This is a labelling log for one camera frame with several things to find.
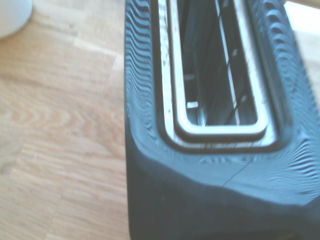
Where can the black ribbed toaster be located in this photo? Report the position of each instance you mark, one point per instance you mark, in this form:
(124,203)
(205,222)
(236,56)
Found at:
(175,195)

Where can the white round container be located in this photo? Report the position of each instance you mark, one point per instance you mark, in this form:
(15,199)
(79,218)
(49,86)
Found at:
(12,15)

